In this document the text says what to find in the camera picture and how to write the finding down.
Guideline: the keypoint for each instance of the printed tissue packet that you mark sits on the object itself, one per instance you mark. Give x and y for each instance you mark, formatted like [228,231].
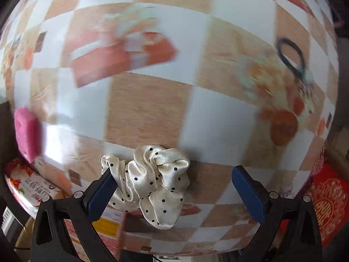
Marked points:
[30,188]

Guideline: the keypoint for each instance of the printed checkered tablecloth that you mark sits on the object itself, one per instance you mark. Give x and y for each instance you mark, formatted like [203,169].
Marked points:
[163,87]

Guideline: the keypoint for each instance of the red patterned cloth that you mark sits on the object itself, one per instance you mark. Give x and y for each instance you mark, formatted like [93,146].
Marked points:
[324,210]

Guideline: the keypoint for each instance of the cream polka dot scrunchie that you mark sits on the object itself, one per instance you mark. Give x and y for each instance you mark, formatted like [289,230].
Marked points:
[147,174]

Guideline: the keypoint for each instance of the clear box yellow label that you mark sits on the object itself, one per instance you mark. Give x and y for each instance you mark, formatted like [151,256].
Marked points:
[109,226]

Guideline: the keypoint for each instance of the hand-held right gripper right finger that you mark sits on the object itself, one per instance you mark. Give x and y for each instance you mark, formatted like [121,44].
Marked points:
[248,193]

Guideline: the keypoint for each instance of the pink fuzzy scrunchie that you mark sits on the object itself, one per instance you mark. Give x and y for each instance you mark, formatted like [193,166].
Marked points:
[26,133]

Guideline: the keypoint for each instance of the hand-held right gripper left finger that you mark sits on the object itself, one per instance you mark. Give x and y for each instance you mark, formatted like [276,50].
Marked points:
[101,196]

